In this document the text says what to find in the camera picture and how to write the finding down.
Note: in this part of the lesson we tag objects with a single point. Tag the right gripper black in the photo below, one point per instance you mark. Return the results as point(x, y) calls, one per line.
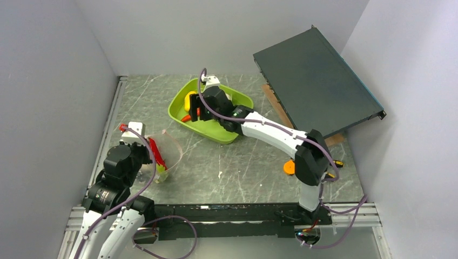
point(194, 103)

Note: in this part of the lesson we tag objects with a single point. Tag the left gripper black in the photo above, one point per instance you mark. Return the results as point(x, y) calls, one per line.
point(145, 149)

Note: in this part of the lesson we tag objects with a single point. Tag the green toy celery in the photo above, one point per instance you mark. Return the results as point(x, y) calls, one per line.
point(161, 174)

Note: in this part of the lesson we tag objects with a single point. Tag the clear zip top bag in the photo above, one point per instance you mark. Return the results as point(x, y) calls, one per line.
point(170, 149)

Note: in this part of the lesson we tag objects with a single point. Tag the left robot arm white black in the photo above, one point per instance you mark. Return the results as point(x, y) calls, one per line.
point(112, 215)

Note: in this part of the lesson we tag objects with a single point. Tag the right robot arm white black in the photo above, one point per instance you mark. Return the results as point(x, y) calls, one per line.
point(308, 150)

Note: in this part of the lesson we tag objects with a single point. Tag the green plastic tray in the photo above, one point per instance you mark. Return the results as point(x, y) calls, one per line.
point(209, 129)

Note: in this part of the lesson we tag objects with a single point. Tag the orange toy slice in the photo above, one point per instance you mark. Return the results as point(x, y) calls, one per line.
point(289, 167)

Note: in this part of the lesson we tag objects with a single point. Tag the dark grey metal case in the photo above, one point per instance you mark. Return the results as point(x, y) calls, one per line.
point(314, 85)

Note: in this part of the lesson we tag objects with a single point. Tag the wooden board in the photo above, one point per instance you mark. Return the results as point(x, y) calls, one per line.
point(269, 93)

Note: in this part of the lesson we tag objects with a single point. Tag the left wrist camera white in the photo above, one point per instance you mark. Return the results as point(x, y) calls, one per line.
point(133, 132)

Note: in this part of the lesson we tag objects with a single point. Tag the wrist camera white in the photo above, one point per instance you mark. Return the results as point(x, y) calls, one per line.
point(209, 81)
point(133, 132)

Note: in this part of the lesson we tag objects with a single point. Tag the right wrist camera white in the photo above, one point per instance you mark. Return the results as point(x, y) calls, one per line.
point(209, 81)

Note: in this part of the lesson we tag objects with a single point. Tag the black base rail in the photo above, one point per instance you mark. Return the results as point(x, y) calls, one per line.
point(170, 222)

